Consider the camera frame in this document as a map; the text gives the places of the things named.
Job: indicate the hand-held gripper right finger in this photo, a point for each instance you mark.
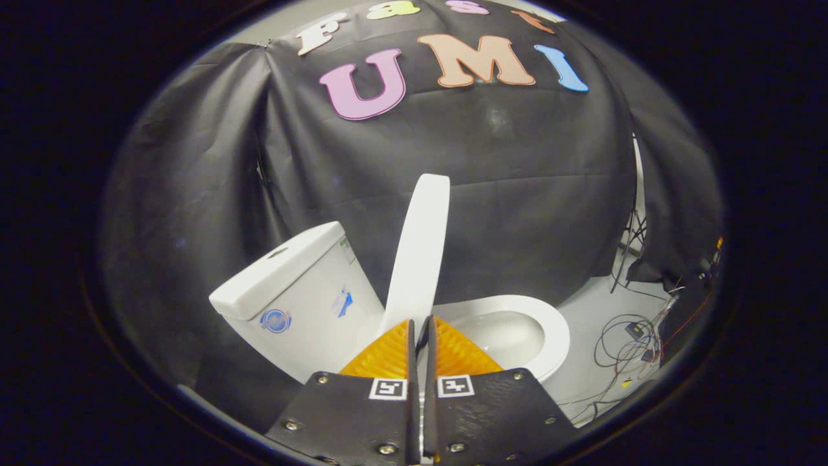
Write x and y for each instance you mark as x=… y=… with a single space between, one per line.
x=431 y=401

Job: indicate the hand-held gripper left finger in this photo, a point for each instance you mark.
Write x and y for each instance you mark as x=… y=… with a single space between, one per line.
x=411 y=401

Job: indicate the white toilet bowl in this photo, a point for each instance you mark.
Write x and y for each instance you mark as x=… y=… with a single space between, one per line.
x=504 y=336

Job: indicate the white toilet tank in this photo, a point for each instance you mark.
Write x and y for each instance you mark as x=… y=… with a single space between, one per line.
x=310 y=310

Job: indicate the white toilet seat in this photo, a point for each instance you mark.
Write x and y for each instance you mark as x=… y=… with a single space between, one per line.
x=553 y=330

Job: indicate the white tank cover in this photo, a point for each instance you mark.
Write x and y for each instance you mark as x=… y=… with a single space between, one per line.
x=272 y=272

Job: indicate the black power adapter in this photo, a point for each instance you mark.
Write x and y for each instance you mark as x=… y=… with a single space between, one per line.
x=634 y=331

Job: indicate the black tripod light stand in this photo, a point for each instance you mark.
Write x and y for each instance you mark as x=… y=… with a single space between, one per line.
x=632 y=226

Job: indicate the orange and black device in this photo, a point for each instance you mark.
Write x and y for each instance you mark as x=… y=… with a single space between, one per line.
x=717 y=244

